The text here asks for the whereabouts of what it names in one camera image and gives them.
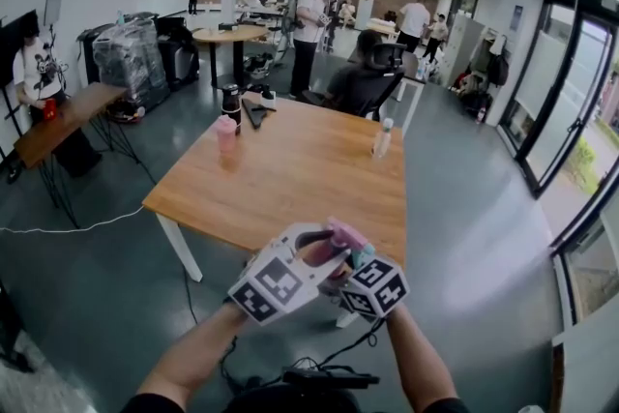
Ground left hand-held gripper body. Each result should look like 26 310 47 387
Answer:
225 225 321 329

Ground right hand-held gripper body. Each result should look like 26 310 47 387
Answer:
337 254 412 319

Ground person's right forearm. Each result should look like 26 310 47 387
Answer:
384 302 458 412

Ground person's left forearm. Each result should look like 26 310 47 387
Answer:
136 302 251 407

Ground clear plastic bottle green lid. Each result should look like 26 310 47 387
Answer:
370 117 396 160

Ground wooden table white legs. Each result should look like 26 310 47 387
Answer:
141 94 408 330

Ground black chest device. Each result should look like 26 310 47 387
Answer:
282 367 381 391

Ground person's black clothing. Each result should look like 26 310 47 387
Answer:
120 384 473 413

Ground pink tumbler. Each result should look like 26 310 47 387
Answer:
216 114 239 155

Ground black triangular stand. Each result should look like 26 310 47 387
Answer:
240 97 278 131

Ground dark brown flask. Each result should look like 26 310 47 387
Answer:
221 83 243 135

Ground pile of black gear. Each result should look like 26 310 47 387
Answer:
244 52 275 78

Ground white desk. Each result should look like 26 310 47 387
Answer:
394 52 431 136

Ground black office chair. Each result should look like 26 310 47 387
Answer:
302 42 407 120

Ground pile of bags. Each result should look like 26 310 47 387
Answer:
452 72 494 117

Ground round wooden table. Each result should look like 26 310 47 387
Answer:
192 24 269 88

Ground black round tray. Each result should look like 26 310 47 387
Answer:
106 99 146 122

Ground white standing board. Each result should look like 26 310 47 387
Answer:
355 0 376 31

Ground white panel wooden edge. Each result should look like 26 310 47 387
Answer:
550 309 619 413

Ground white locker cabinet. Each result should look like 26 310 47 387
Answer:
439 12 487 86

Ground hanging black backpack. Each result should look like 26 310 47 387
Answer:
486 52 510 87

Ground plastic wrapped black pallet load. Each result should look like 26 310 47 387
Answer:
91 16 171 112

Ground wooden side desk black legs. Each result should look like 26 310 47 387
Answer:
13 81 141 228

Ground black metal stand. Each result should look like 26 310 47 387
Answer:
0 280 35 373

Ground black framed glass door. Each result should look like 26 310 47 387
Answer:
497 0 619 325

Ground black cables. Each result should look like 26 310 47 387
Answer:
220 316 388 396

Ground white floor cable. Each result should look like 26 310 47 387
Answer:
0 206 145 234

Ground black wall panel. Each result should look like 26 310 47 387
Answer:
0 9 40 88

